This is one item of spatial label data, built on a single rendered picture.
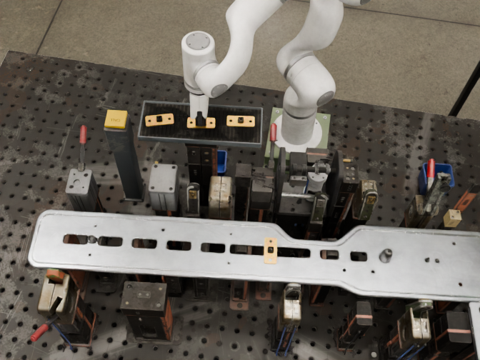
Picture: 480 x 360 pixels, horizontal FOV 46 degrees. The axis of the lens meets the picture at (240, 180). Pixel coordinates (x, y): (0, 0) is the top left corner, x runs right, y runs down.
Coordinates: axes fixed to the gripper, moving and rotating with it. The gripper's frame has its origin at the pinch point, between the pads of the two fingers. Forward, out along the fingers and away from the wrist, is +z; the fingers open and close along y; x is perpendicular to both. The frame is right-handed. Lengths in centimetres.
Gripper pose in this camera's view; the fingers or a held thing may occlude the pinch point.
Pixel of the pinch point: (201, 118)
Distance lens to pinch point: 169.9
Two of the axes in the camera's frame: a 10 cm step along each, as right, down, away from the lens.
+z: -0.4, 5.1, 8.6
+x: 10.0, 0.2, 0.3
